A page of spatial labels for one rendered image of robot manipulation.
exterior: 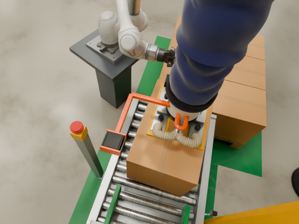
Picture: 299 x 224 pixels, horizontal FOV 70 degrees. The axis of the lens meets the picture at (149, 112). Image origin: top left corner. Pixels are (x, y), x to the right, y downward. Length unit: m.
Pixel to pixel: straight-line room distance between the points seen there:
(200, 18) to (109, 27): 1.18
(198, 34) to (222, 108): 1.38
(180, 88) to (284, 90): 2.52
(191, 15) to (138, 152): 0.78
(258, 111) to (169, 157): 1.13
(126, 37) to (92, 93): 1.63
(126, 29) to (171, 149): 0.67
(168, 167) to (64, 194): 1.24
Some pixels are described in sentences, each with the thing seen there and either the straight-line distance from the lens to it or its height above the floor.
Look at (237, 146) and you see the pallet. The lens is 2.42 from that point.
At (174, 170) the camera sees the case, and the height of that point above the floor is 0.95.
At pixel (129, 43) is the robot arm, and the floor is 1.40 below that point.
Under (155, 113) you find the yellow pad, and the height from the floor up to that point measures 1.12.
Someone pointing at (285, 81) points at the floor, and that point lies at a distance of 3.37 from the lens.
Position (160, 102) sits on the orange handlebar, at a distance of 1.00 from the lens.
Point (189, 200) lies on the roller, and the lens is 1.58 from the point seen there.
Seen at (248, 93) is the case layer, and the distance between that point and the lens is 2.17.
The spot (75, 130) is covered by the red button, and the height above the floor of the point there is 1.04.
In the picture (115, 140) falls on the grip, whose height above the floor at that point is 1.25.
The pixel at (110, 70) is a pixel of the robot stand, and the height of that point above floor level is 0.75.
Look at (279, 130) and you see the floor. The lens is 2.84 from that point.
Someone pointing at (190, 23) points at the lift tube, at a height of 1.70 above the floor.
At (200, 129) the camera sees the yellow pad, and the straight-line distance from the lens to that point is 1.11.
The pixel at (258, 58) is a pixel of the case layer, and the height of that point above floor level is 0.54.
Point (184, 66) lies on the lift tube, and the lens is 0.75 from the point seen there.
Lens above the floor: 2.07
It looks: 60 degrees down
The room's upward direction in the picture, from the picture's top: 9 degrees clockwise
